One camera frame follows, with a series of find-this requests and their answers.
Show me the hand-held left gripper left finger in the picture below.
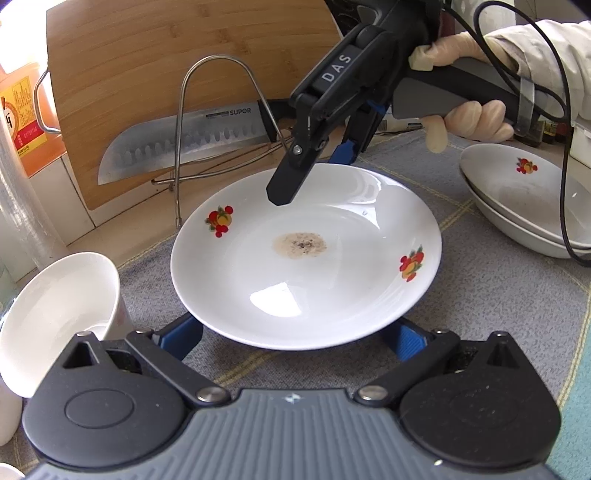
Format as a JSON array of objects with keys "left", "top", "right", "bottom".
[{"left": 54, "top": 313, "right": 232, "bottom": 408}]

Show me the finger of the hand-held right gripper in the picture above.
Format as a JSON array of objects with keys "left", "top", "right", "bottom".
[
  {"left": 329, "top": 107, "right": 386, "bottom": 164},
  {"left": 267, "top": 98, "right": 345, "bottom": 207}
]

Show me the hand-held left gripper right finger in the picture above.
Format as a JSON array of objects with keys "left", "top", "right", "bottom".
[{"left": 355, "top": 316, "right": 529, "bottom": 408}]

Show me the stained white plate fruit print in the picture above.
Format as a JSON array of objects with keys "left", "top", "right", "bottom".
[{"left": 170, "top": 164, "right": 443, "bottom": 350}]

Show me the white plate with fruit print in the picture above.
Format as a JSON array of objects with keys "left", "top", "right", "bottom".
[
  {"left": 459, "top": 143, "right": 591, "bottom": 245},
  {"left": 464, "top": 178, "right": 591, "bottom": 259}
]

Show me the person's right forearm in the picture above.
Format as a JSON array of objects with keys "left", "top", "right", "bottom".
[{"left": 482, "top": 18, "right": 591, "bottom": 134}]

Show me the person's right hand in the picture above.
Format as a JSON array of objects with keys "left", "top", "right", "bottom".
[{"left": 409, "top": 32, "right": 516, "bottom": 154}]

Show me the grey and teal checked towel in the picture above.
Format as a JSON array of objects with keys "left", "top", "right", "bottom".
[{"left": 0, "top": 131, "right": 591, "bottom": 480}]

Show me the steel kitchen cleaver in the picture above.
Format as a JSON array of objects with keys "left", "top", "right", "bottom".
[{"left": 98, "top": 98, "right": 301, "bottom": 186}]

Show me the bamboo cutting board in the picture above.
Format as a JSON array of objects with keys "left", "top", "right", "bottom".
[{"left": 34, "top": 0, "right": 354, "bottom": 227}]

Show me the clear cling film roll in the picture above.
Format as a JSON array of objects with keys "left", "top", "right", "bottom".
[{"left": 0, "top": 124, "right": 70, "bottom": 283}]

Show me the large orange cooking wine bottle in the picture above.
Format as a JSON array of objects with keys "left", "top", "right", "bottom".
[{"left": 0, "top": 60, "right": 65, "bottom": 178}]

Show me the wire cutting board rack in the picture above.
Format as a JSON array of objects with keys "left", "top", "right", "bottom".
[{"left": 152, "top": 54, "right": 291, "bottom": 229}]

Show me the black cable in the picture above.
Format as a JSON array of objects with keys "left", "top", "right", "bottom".
[{"left": 441, "top": 0, "right": 591, "bottom": 268}]

